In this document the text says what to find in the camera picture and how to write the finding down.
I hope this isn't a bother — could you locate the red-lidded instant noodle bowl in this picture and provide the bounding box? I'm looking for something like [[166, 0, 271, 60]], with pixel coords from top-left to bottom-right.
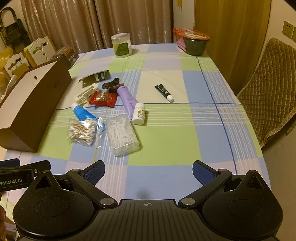
[[173, 28, 211, 56]]

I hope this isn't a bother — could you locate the mustard yellow curtain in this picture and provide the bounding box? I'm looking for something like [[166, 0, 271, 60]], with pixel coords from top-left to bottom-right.
[[194, 0, 271, 95]]

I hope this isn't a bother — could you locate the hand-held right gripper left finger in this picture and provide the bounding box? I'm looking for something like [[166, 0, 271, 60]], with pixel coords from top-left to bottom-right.
[[30, 160, 118, 209]]

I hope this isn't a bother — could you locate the clear jar with green label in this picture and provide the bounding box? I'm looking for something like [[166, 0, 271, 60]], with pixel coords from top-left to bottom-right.
[[110, 33, 132, 58]]

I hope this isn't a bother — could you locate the red snack packet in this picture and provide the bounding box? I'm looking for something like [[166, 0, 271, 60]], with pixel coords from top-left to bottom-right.
[[89, 91, 118, 108]]

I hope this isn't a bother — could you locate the black instant noodle bowl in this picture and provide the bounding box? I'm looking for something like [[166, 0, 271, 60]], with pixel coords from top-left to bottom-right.
[[51, 46, 79, 69]]

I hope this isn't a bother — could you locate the clear box of floss picks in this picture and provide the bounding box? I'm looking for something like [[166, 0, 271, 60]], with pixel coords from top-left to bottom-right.
[[105, 113, 142, 157]]

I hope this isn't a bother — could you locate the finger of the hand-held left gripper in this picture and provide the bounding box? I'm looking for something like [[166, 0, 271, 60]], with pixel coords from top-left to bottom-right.
[[0, 158, 21, 168], [22, 161, 51, 178]]

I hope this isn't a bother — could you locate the green card blister package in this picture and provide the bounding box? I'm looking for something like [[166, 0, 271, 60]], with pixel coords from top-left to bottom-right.
[[79, 70, 110, 88]]

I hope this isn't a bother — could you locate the black tube with white cap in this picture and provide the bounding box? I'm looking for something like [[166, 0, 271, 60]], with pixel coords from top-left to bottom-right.
[[154, 84, 174, 103]]

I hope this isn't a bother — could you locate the dark folding rack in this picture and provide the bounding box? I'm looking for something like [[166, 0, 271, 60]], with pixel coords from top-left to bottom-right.
[[0, 7, 31, 50]]

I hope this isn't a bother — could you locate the brown storage box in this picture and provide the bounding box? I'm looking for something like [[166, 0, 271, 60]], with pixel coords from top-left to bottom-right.
[[0, 56, 73, 153]]

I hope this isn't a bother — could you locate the white pill bottle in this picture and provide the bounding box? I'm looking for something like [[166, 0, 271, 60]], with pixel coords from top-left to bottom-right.
[[132, 103, 146, 126]]

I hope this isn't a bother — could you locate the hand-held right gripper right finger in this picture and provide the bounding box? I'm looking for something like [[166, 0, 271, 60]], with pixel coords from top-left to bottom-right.
[[178, 160, 271, 209]]

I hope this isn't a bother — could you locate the blue toothpaste box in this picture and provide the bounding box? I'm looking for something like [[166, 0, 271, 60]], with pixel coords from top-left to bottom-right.
[[70, 103, 97, 121]]

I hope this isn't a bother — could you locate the plaid cloth desktop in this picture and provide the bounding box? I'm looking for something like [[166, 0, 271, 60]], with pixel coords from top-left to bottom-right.
[[5, 43, 265, 209]]

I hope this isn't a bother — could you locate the beige curtain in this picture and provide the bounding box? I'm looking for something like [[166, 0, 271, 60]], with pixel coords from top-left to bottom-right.
[[20, 0, 174, 55]]

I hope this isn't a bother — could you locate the small white box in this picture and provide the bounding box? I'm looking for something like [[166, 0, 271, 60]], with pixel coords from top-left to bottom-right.
[[74, 84, 98, 106]]

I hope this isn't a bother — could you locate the yellow plastic bag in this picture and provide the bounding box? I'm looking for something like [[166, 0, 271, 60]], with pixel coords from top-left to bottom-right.
[[0, 47, 14, 86]]

